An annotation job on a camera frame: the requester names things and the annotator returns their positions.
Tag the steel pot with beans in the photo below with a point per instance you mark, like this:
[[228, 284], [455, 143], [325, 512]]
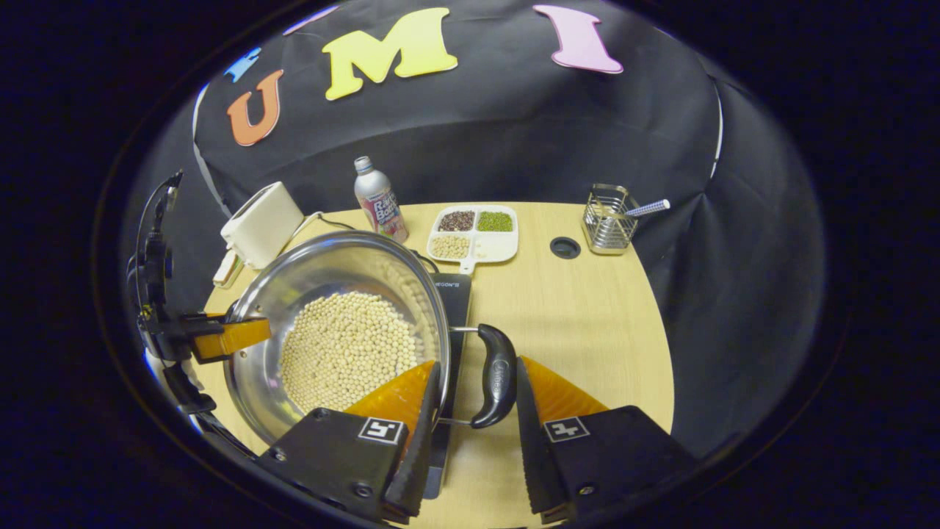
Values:
[[345, 345]]

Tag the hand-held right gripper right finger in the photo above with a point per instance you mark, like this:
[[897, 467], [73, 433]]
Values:
[[530, 455]]

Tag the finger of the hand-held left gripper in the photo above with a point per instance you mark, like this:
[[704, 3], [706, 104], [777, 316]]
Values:
[[235, 338]]

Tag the white divided bean tray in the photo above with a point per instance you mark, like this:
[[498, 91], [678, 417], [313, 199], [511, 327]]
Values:
[[499, 246]]

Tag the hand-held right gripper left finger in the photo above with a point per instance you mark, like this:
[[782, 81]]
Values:
[[422, 455]]

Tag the white toaster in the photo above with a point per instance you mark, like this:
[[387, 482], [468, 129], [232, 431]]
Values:
[[261, 224]]

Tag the silver drink bottle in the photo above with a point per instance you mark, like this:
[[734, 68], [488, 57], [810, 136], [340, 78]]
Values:
[[378, 206]]

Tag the black induction cooktop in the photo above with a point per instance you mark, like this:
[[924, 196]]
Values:
[[455, 301]]

